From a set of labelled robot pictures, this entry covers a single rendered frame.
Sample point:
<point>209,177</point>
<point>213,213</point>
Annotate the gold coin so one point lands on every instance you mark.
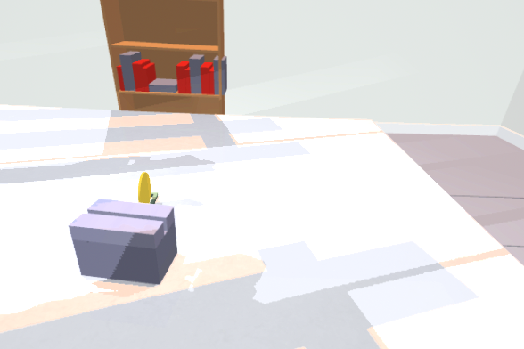
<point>144,188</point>

